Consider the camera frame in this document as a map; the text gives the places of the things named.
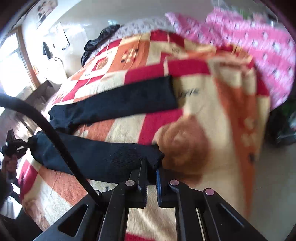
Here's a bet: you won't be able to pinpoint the white floral sheet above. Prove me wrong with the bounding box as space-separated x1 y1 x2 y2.
92 17 176 54

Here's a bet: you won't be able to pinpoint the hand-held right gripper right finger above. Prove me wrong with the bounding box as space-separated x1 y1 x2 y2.
155 168 269 241

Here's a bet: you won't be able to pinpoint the orange red patchwork blanket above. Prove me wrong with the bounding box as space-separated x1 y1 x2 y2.
18 31 271 241

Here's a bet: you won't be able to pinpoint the dark green bag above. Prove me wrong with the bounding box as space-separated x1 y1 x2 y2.
265 97 296 144

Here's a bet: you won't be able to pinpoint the wooden desk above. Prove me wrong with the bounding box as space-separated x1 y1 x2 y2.
23 79 63 109

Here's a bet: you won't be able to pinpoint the window with wooden frame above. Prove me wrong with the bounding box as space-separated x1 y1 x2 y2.
0 27 38 93

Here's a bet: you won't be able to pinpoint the pink patterned quilt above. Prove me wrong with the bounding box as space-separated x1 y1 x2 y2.
165 7 296 112

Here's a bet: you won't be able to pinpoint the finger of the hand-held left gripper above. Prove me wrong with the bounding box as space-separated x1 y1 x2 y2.
14 138 30 154

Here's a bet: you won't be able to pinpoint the black pants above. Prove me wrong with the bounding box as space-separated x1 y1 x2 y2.
29 75 179 181

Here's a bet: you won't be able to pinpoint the dark hanging cloth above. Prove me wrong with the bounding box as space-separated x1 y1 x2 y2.
42 41 53 58

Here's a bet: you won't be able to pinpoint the black cable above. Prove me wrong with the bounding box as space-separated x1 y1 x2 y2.
0 95 102 204

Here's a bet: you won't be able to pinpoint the dark jacket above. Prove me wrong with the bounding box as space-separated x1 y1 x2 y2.
81 24 121 66

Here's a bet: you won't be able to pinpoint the white wall calendar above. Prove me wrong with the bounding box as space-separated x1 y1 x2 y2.
50 22 70 51

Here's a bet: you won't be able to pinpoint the wall poster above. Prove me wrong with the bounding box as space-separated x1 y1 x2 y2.
36 0 58 29

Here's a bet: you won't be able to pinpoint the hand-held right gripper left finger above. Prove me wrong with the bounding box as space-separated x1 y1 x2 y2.
33 158 149 241

